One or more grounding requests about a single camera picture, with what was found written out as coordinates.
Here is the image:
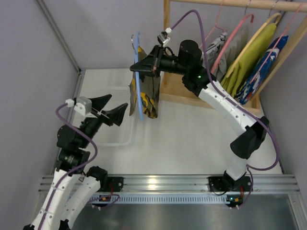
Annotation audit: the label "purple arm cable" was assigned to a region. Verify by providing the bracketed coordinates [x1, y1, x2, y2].
[170, 10, 280, 208]
[38, 103, 120, 230]

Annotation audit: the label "wooden hanger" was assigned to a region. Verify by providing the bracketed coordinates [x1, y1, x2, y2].
[222, 12, 282, 81]

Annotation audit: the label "blue white red trousers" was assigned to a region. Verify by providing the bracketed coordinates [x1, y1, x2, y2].
[236, 35, 289, 105]

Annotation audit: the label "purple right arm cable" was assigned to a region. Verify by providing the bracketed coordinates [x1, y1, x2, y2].
[170, 10, 280, 208]

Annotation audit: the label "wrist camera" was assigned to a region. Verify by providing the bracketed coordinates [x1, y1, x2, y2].
[65, 96, 92, 116]
[157, 27, 172, 47]

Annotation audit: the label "grey trousers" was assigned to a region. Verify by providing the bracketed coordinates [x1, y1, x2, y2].
[212, 24, 250, 82]

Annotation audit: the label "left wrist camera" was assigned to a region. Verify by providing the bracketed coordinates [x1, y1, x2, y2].
[65, 96, 92, 116]

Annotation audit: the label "lime green trousers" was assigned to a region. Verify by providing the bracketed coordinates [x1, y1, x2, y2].
[221, 23, 276, 97]

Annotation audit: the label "pink padded hanger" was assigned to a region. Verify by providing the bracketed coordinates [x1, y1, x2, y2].
[210, 13, 255, 75]

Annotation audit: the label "camouflage trousers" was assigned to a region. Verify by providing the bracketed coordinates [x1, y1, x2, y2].
[129, 46, 161, 119]

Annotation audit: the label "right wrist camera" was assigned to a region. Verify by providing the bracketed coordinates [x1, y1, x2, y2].
[157, 27, 172, 47]

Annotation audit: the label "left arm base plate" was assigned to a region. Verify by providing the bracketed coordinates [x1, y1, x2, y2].
[104, 176, 124, 193]

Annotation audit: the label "pink hanger under blue trousers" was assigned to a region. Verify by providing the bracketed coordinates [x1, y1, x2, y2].
[250, 2, 304, 83]

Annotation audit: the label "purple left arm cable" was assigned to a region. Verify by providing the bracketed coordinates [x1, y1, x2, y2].
[38, 103, 120, 230]

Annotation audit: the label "pink wire hanger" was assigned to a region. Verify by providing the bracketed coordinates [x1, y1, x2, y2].
[205, 0, 227, 41]

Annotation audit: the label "grey slotted cable duct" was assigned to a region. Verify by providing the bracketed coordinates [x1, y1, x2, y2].
[88, 193, 242, 205]

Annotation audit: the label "white black printed trousers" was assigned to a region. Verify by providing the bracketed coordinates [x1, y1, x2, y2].
[206, 32, 228, 69]

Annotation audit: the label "clear plastic basket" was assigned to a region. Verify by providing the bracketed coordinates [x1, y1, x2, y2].
[91, 87, 135, 147]

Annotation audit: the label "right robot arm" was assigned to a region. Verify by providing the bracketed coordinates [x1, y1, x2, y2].
[148, 40, 269, 192]

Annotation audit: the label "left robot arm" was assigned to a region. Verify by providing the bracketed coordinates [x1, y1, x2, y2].
[24, 94, 128, 230]

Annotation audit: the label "light blue hanger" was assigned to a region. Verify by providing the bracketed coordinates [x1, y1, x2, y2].
[131, 32, 144, 122]

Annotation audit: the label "aluminium rail base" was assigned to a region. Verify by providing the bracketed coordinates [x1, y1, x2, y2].
[39, 173, 300, 194]

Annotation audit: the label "wooden clothes rack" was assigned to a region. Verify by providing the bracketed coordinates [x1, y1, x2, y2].
[160, 0, 307, 114]

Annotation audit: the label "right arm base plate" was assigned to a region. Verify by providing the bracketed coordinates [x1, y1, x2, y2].
[208, 174, 251, 192]

